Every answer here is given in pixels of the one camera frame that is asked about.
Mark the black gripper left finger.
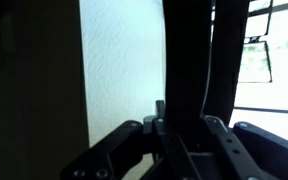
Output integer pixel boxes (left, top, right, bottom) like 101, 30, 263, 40
60, 99, 172, 180

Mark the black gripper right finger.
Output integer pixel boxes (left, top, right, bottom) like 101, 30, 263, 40
201, 114, 288, 180

